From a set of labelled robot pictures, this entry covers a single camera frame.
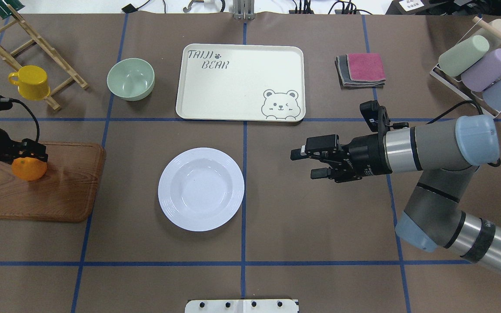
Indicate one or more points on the pink cloth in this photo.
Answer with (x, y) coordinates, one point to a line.
(365, 67)

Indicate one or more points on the white wire cup rack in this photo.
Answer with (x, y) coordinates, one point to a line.
(480, 27)

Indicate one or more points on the cream bear tray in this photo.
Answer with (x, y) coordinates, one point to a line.
(241, 82)

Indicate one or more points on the grey cloth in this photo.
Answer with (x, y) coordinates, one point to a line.
(341, 64)

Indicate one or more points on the green bowl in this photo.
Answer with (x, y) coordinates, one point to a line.
(131, 79)

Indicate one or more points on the dark green mug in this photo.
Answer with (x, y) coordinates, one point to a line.
(5, 11)

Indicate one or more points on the white round plate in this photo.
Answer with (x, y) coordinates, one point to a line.
(201, 189)

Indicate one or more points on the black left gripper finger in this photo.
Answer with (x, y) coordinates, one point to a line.
(28, 147)
(39, 157)

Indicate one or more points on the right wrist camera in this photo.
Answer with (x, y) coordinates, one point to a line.
(376, 117)

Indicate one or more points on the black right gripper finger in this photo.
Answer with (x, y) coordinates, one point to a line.
(320, 148)
(321, 173)

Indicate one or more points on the purple cup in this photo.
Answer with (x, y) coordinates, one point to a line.
(484, 72)

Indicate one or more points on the aluminium frame post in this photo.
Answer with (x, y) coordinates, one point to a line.
(244, 10)

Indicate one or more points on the wooden cutting board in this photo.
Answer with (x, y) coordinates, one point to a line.
(66, 193)

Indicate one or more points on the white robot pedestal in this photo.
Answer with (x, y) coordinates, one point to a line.
(243, 306)

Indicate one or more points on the wooden dish rack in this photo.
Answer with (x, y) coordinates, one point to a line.
(21, 44)

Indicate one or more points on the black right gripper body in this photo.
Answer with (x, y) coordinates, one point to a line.
(367, 155)

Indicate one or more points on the orange fruit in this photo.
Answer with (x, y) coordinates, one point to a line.
(28, 169)

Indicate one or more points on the yellow mug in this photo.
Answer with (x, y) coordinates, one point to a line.
(31, 82)

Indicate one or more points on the green cup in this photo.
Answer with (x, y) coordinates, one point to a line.
(463, 55)

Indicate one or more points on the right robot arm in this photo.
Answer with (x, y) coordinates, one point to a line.
(447, 153)

